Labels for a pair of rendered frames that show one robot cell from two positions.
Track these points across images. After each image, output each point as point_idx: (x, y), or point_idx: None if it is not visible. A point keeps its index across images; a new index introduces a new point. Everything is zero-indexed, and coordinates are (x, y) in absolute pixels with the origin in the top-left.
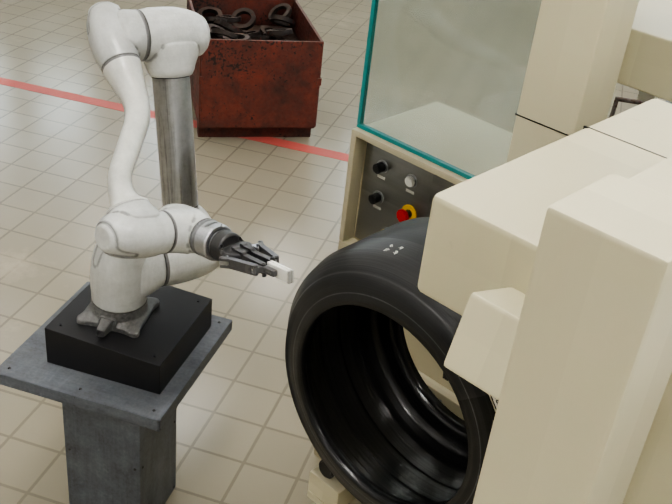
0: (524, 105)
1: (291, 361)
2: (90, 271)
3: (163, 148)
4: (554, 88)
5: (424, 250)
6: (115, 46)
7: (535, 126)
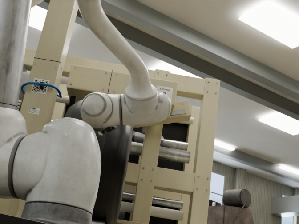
0: (61, 59)
1: (126, 164)
2: (95, 172)
3: (26, 40)
4: (64, 55)
5: (175, 95)
6: None
7: (60, 68)
